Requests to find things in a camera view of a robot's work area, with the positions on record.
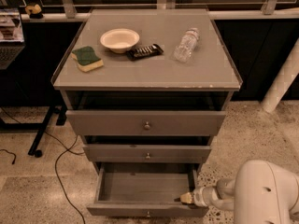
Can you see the grey drawer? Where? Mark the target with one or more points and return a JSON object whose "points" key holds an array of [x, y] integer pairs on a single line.
{"points": [[145, 190], [146, 123], [147, 153]]}

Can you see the open laptop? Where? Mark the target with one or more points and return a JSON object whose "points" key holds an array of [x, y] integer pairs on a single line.
{"points": [[12, 40]]}

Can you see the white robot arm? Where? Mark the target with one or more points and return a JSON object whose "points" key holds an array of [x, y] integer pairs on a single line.
{"points": [[261, 193]]}

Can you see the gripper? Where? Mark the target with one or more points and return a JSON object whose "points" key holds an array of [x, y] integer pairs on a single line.
{"points": [[199, 197]]}

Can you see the metal window rail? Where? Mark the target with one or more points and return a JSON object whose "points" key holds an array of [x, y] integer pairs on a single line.
{"points": [[69, 10]]}

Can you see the yellow black tape dispenser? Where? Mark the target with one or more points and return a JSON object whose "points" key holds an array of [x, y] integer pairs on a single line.
{"points": [[34, 11]]}

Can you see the white paper bowl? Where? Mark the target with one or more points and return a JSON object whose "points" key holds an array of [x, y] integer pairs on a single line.
{"points": [[119, 40]]}

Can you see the grey middle drawer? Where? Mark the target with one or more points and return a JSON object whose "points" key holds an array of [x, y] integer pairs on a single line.
{"points": [[147, 153]]}

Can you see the grey bottom drawer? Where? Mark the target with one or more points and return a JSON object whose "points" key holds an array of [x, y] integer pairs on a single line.
{"points": [[145, 190]]}

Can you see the green yellow sponge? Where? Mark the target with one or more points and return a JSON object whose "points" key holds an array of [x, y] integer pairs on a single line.
{"points": [[86, 59]]}

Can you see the grey top drawer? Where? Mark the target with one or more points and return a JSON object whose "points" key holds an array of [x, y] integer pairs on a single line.
{"points": [[146, 123]]}

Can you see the white diagonal pillar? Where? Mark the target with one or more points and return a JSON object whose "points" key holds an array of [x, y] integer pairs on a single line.
{"points": [[285, 77]]}

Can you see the grey drawer cabinet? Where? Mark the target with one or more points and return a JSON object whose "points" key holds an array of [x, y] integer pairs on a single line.
{"points": [[206, 82]]}

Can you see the clear plastic water bottle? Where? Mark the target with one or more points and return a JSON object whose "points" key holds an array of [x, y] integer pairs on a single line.
{"points": [[188, 43]]}

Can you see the black snack bar wrapper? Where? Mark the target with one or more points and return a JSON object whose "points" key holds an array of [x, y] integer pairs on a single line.
{"points": [[144, 52]]}

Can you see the black table leg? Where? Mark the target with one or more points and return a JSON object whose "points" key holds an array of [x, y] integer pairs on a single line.
{"points": [[39, 127]]}

